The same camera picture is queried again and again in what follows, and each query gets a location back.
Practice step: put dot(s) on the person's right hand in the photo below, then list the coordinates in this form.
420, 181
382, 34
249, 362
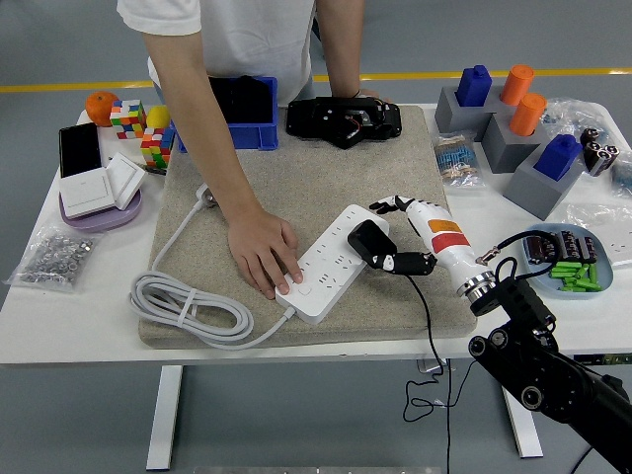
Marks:
261, 247

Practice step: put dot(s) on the person's left hand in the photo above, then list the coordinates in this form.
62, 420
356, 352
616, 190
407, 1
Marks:
370, 94

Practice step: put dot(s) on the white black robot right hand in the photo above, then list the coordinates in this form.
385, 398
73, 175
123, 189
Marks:
444, 237

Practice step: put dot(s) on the white power strip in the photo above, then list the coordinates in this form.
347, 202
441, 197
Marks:
321, 276

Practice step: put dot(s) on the person's left forearm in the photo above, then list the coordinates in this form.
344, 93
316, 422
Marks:
345, 49

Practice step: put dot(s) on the person's right forearm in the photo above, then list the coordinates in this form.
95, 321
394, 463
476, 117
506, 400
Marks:
197, 113

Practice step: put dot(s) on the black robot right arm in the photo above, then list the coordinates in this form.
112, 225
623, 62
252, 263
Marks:
523, 345

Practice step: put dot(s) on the black electronic device housing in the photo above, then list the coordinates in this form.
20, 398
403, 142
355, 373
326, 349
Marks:
306, 116

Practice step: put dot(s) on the bag of striped resistors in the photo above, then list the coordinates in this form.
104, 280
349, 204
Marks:
456, 158

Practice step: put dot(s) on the grey block holder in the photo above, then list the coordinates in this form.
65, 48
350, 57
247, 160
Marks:
530, 192
503, 148
451, 116

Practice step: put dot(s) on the grey-brown mat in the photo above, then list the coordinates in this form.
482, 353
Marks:
316, 178

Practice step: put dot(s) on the blue bottle-shaped block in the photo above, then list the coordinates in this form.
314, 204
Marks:
558, 158
473, 89

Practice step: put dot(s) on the blue plastic bin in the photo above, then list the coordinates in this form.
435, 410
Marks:
252, 135

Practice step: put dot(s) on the black fabric bundle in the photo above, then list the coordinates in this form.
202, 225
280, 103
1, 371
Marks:
247, 99

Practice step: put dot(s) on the person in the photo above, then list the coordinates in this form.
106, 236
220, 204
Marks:
257, 39

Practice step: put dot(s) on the small dark metal tool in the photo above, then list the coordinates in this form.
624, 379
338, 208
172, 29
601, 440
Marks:
155, 170

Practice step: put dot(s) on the dark brown capacitors row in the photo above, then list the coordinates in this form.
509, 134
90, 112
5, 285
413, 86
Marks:
575, 247

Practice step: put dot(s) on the green cylinders pile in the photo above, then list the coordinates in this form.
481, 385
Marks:
573, 271

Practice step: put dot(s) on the multicoloured puzzle cube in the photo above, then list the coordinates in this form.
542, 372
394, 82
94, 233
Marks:
155, 148
126, 121

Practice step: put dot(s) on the orange cylinder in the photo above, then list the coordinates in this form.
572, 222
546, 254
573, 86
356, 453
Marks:
517, 84
527, 116

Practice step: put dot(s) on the empty clear plastic bag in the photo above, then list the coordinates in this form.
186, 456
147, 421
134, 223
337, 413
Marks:
600, 217

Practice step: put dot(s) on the purple round tray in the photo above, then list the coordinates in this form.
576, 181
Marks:
99, 222

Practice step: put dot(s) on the light blue dish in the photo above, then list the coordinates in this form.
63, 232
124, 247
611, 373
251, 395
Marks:
606, 271

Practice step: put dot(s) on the yellow lemon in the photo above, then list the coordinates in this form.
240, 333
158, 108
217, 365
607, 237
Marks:
158, 117

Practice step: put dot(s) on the clear bag of small parts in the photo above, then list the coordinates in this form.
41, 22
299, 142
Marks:
568, 116

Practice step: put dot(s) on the black cylinder cells bundle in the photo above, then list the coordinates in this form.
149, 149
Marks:
600, 153

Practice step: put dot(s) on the bag of blue components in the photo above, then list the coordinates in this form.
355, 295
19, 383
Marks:
623, 175

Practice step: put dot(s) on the white table leg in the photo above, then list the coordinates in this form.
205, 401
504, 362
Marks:
165, 419
523, 429

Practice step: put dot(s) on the black table control panel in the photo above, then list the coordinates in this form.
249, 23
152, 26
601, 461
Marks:
607, 359

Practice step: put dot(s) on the black smartphone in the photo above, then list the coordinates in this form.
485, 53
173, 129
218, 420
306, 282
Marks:
79, 150

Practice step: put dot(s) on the bag of metal nuts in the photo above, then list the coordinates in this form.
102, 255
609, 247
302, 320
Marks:
52, 257

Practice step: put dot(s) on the orange fruit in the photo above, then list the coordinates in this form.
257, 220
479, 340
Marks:
99, 108

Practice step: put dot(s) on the small white wall switch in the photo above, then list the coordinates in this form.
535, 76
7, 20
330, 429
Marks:
126, 178

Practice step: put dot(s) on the white wall socket plate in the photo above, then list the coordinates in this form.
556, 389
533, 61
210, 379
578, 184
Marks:
617, 247

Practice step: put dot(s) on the large white wall switch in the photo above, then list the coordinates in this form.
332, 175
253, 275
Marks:
86, 192

